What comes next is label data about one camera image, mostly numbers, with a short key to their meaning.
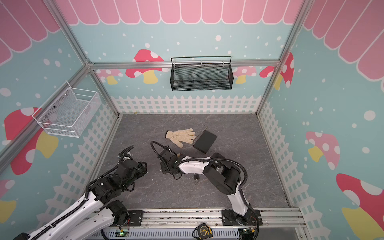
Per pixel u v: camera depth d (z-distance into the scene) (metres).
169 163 0.70
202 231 0.68
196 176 0.88
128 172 0.57
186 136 1.06
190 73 1.00
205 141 1.05
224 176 0.49
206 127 1.12
